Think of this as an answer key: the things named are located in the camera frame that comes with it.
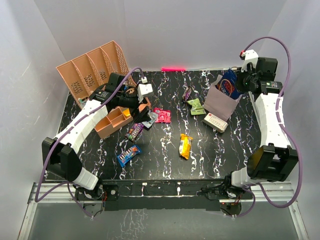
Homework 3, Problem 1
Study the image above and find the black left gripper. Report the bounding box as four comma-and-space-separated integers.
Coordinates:
117, 89, 151, 123

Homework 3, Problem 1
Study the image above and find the blue Burts chips bag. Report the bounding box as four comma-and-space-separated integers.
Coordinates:
216, 68, 242, 100

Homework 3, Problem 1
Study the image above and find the blue M&M's packet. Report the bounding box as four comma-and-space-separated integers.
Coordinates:
116, 145, 142, 168

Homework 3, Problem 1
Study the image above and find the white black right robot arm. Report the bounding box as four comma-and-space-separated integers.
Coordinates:
222, 53, 298, 199

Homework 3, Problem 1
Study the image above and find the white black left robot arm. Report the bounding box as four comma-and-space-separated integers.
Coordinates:
41, 73, 153, 200

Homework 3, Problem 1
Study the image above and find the light blue Himalaya snack packet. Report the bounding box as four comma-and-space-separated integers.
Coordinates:
142, 111, 158, 129

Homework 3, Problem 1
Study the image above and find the purple brown M&M's packet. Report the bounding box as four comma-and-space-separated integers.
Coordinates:
125, 123, 144, 142

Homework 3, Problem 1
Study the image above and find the yellow cap small box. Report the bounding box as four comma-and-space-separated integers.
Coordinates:
122, 108, 131, 118

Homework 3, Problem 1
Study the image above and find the red snack packet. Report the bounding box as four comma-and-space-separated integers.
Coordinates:
153, 107, 172, 124

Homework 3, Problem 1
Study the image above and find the purple M&M's packet far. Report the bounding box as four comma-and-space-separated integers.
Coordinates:
182, 86, 193, 102

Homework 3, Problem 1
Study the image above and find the yellow snack bar packet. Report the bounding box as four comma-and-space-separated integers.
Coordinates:
178, 133, 193, 160

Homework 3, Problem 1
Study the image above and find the pink red marker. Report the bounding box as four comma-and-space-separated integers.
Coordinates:
161, 67, 186, 72

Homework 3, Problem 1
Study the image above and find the green snack packet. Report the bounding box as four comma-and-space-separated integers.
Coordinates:
187, 98, 206, 116

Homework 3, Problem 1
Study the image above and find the white red cardboard box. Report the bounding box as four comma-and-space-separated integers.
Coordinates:
203, 113, 228, 133

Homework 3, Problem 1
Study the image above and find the peach plastic desk organizer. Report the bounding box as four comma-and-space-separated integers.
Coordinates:
56, 40, 135, 139

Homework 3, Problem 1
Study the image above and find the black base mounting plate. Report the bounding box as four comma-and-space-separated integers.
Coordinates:
75, 179, 252, 211

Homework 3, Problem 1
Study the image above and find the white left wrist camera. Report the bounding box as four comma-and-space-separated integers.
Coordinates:
137, 77, 154, 103

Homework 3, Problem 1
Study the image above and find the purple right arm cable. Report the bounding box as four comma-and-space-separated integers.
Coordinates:
234, 36, 304, 218

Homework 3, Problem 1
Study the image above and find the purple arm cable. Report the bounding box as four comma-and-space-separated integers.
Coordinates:
234, 36, 304, 218
34, 66, 147, 220

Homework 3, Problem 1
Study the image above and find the aluminium frame rail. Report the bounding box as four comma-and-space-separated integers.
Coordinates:
18, 183, 103, 240

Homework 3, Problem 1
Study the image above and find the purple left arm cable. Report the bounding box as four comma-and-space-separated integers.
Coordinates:
34, 66, 147, 220

